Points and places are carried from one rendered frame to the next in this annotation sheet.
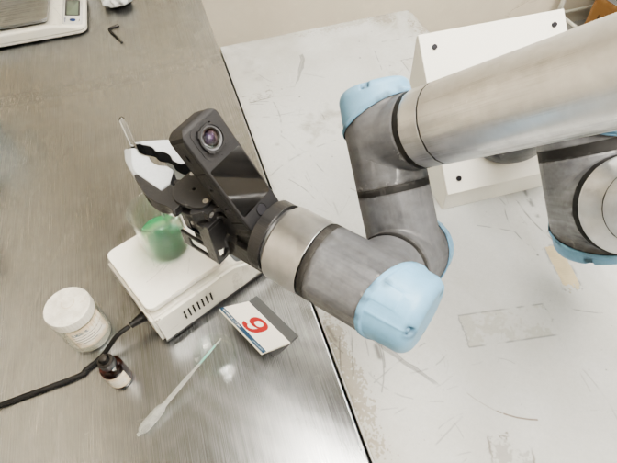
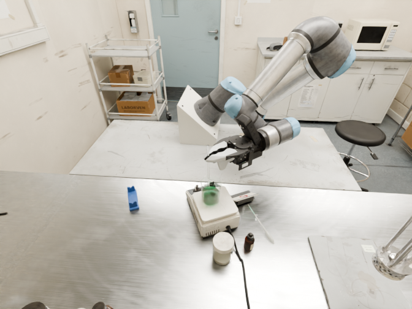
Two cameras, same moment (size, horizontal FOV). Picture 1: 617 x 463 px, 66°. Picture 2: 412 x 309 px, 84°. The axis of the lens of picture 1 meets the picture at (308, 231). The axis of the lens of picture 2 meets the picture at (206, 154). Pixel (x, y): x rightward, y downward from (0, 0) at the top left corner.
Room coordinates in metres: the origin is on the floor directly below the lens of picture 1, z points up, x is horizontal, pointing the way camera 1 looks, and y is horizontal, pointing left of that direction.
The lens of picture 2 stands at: (0.23, 0.67, 1.55)
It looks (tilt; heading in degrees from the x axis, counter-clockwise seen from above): 37 degrees down; 290
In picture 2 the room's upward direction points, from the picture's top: straight up
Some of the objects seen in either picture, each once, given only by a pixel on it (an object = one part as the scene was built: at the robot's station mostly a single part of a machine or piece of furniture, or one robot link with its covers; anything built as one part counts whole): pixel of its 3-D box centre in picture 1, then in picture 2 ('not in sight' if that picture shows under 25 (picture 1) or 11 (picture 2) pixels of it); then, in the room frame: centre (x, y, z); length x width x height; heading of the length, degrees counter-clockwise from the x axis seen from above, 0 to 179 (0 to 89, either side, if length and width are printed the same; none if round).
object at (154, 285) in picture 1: (165, 257); (214, 202); (0.38, 0.19, 0.98); 0.12 x 0.12 x 0.01; 39
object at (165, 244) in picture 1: (161, 231); (211, 192); (0.39, 0.19, 1.03); 0.07 x 0.06 x 0.08; 1
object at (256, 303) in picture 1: (259, 322); (243, 195); (0.30, 0.07, 0.92); 0.09 x 0.06 x 0.04; 41
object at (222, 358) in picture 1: (215, 355); (249, 211); (0.26, 0.13, 0.91); 0.06 x 0.06 x 0.02
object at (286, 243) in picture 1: (299, 246); (265, 137); (0.27, 0.01, 1.14); 0.08 x 0.05 x 0.08; 142
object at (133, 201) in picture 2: not in sight; (132, 197); (0.68, 0.22, 0.92); 0.10 x 0.03 x 0.04; 130
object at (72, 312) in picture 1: (79, 321); (222, 248); (0.31, 0.31, 0.94); 0.06 x 0.06 x 0.08
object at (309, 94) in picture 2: not in sight; (308, 95); (-0.06, -2.33, 0.40); 0.24 x 0.01 x 0.30; 15
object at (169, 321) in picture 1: (189, 265); (211, 205); (0.39, 0.17, 0.94); 0.22 x 0.13 x 0.08; 129
